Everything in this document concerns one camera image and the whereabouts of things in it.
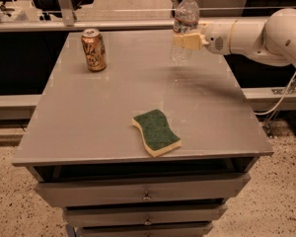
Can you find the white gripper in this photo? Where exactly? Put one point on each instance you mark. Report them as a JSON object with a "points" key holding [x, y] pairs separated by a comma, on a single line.
{"points": [[217, 39]]}

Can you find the clear plastic water bottle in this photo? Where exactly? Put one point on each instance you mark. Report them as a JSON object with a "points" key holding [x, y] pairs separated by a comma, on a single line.
{"points": [[185, 20]]}

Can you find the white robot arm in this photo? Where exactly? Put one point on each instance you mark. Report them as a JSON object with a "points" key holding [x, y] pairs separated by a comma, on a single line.
{"points": [[267, 40]]}

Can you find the grey metal railing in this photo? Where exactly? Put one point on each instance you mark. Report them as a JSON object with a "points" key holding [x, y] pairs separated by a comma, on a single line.
{"points": [[110, 25]]}

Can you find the gold soda can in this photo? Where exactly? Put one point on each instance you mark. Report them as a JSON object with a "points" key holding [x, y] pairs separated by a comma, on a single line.
{"points": [[94, 48]]}

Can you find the green yellow sponge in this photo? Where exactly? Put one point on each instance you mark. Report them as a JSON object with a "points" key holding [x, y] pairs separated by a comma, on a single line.
{"points": [[157, 136]]}

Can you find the top grey drawer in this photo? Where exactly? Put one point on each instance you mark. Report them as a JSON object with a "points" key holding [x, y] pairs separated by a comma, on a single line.
{"points": [[70, 194]]}

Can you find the grey drawer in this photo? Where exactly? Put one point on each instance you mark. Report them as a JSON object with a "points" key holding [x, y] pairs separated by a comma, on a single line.
{"points": [[144, 215], [161, 230], [70, 194]]}

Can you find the grey drawer cabinet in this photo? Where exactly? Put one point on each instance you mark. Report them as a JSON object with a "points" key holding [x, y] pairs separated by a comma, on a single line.
{"points": [[143, 148]]}

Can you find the middle grey drawer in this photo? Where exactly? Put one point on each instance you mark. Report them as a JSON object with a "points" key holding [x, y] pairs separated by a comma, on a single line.
{"points": [[144, 215]]}

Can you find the bottom grey drawer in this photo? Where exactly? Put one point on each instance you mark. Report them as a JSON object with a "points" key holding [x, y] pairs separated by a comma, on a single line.
{"points": [[161, 230]]}

